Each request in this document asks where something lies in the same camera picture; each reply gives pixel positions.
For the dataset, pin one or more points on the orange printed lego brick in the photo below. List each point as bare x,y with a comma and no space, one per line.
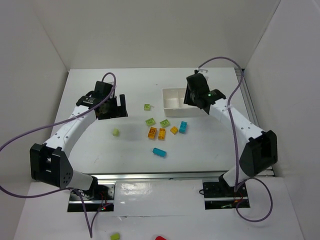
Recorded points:
152,133

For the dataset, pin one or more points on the green lego printed left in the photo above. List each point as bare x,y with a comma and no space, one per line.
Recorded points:
150,122

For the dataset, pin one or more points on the aluminium rail right side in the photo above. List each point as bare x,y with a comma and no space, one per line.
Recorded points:
243,102

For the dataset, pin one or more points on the green lego on floor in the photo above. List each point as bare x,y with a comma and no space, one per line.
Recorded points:
115,236

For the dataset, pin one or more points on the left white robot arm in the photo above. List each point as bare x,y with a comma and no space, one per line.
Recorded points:
49,162

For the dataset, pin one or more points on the green lego near tray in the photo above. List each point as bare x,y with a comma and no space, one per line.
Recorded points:
147,107

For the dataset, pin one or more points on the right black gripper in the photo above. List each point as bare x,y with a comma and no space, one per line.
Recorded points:
189,99

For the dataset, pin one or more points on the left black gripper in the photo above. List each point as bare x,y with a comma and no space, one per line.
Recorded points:
115,113

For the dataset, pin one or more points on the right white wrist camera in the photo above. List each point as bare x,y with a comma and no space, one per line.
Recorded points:
204,72

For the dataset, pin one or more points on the small green lego cube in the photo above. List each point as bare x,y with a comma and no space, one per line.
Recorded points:
115,132

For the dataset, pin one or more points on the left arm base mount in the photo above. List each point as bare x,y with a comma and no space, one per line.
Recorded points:
103,198

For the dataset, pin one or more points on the green lego printed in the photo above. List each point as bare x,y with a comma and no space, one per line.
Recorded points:
150,122
164,123

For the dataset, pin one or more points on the long teal lego brick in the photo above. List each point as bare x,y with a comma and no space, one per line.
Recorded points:
159,152

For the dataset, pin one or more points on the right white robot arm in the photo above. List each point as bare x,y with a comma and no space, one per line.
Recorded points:
256,149

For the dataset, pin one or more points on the small yellow lego brick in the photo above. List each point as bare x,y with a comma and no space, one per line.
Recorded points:
174,130

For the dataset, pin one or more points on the white three-compartment tray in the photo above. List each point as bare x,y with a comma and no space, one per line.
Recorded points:
173,104

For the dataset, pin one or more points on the green lego printed right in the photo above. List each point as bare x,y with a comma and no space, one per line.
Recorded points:
164,123

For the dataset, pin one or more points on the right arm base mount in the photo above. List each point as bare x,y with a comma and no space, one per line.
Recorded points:
218,198

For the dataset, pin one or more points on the red object at bottom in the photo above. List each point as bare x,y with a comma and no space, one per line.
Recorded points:
160,238

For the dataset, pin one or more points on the yellow lego long brick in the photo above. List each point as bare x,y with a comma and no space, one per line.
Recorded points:
162,134

